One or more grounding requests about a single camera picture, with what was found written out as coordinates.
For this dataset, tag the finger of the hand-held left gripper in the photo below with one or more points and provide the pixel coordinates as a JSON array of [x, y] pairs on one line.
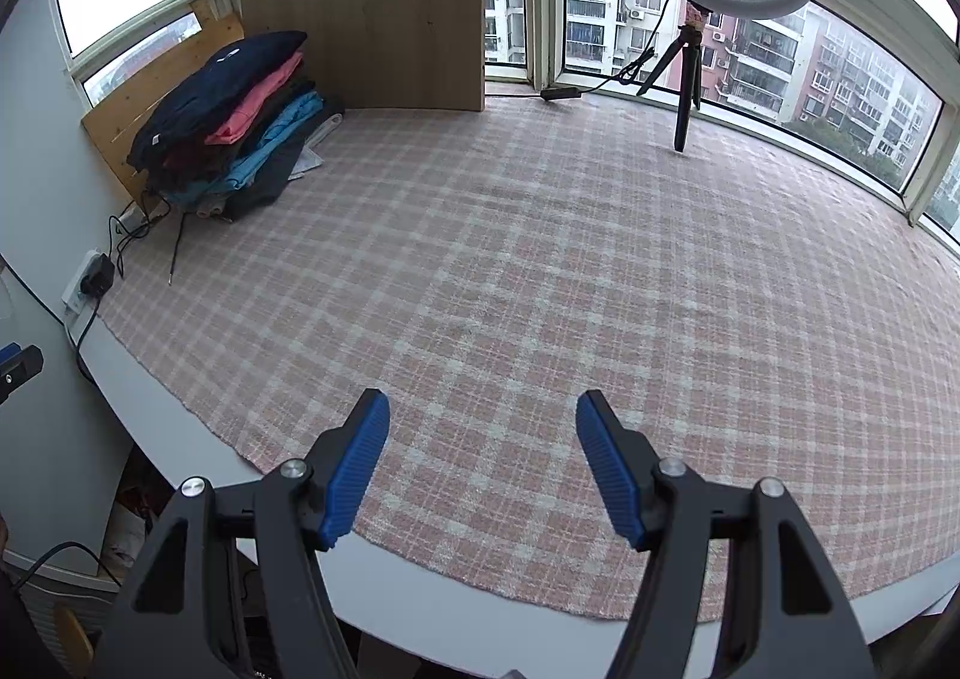
[[19, 371]]

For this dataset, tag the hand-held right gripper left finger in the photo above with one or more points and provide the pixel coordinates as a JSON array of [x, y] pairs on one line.
[[360, 469]]

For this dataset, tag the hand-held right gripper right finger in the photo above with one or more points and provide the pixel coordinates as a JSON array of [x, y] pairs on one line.
[[607, 469]]

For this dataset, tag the navy blue shirt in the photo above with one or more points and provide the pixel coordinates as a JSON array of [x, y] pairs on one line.
[[217, 86]]

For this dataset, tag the stack of folded clothes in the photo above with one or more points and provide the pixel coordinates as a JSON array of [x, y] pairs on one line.
[[255, 154]]

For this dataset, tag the white power strip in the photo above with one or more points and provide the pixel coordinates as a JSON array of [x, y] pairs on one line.
[[75, 289]]

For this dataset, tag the black power adapter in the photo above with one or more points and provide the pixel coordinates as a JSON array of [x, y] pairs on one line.
[[97, 280]]

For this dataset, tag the white charger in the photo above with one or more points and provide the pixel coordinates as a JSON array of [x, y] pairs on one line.
[[135, 212]]

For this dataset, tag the pink plaid blanket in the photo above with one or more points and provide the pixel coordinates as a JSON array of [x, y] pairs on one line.
[[525, 274]]

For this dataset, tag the light wooden board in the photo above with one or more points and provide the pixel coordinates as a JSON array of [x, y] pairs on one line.
[[375, 11]]

